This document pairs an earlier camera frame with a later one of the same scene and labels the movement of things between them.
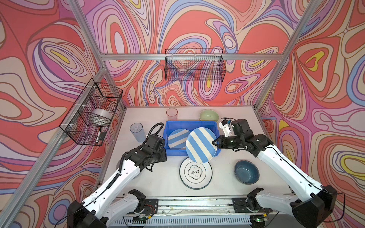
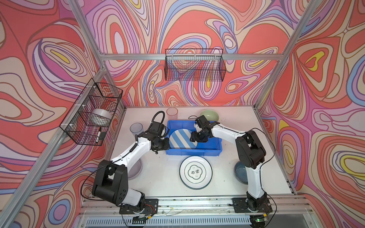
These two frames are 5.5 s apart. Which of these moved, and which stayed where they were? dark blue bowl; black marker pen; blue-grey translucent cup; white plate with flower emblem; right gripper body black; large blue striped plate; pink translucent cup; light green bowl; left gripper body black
Moved: right gripper body black; left gripper body black; large blue striped plate
Stayed: white plate with flower emblem; black marker pen; dark blue bowl; pink translucent cup; light green bowl; blue-grey translucent cup
